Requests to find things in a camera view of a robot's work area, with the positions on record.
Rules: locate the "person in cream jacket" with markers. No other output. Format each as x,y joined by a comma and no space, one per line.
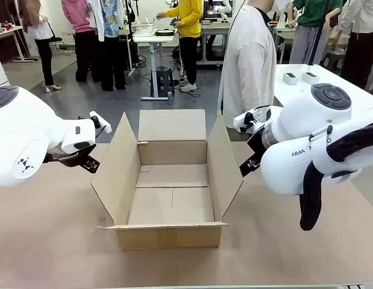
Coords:
362,45

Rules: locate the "person in green shirt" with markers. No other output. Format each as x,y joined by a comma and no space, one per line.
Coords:
310,18

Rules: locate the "black step stool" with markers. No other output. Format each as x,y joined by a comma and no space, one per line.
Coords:
164,81

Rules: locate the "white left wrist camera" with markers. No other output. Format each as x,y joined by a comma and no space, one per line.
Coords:
102,126

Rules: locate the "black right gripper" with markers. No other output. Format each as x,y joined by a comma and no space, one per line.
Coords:
258,144

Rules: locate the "black tray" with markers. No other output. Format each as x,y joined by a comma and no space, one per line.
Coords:
165,32

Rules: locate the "person in floral shirt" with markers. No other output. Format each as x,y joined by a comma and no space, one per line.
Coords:
111,45

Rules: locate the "computer monitor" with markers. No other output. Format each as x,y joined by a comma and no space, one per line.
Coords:
213,9

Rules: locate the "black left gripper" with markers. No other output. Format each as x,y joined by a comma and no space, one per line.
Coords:
69,156

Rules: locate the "person in white cardigan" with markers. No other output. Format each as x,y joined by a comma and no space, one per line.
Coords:
249,60

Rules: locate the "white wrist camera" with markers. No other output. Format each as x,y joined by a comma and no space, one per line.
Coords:
102,126
239,122

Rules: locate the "wooden desk with red items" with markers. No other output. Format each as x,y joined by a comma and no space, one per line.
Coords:
6,33

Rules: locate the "person with brown bag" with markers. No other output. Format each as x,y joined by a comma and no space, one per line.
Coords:
43,45

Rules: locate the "brown cardboard box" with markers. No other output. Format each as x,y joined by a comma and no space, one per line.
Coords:
171,207

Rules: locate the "small white box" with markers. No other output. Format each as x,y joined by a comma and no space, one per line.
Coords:
290,79
310,78

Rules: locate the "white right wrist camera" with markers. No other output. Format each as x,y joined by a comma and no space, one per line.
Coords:
239,122

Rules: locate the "person in yellow hoodie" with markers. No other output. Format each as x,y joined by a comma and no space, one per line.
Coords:
188,18

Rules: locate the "white side table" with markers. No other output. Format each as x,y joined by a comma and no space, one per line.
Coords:
294,93

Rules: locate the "white standing desk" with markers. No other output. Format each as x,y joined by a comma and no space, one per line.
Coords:
152,60

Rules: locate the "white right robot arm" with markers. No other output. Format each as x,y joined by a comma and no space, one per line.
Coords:
310,114

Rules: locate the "person in pink shirt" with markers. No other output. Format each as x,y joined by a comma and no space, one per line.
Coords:
84,36

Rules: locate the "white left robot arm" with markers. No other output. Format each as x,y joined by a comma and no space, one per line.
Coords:
24,120

